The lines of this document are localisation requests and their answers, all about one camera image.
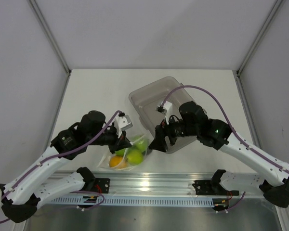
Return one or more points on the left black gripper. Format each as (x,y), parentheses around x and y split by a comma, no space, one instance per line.
(123,142)

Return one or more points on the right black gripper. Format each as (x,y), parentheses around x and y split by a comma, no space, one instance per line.
(159,143)

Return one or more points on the green toy apple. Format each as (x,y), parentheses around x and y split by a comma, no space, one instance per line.
(122,152)

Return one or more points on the clear dotted zip top bag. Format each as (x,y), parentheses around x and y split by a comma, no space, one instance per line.
(104,163)

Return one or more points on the green bumpy toy guava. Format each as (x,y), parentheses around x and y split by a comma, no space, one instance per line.
(140,142)

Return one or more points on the orange toy fruit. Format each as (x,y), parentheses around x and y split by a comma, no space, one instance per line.
(117,162)

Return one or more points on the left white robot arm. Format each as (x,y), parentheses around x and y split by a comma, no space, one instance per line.
(22,197)

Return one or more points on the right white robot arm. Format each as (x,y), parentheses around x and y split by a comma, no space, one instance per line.
(271,178)

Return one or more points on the clear grey plastic bin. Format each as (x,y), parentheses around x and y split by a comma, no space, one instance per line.
(153,105)

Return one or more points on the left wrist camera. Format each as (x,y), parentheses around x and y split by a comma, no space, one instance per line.
(122,123)

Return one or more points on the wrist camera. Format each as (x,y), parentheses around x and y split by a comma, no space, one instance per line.
(166,109)
(122,123)

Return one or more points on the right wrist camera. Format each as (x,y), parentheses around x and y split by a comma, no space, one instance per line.
(166,109)

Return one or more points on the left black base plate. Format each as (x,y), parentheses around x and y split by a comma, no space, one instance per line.
(101,185)

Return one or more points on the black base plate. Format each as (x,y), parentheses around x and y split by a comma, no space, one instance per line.
(101,185)
(204,187)

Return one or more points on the aluminium mounting rail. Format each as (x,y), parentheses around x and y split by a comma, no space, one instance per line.
(123,183)

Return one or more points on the white slotted cable duct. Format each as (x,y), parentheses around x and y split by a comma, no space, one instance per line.
(133,201)

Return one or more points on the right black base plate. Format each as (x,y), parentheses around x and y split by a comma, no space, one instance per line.
(204,187)

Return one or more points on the right aluminium frame post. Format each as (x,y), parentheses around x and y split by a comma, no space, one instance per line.
(269,19)

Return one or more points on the aluminium frame post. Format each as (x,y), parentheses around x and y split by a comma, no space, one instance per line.
(269,19)
(49,35)

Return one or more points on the left aluminium frame post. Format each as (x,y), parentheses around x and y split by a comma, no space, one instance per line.
(49,35)

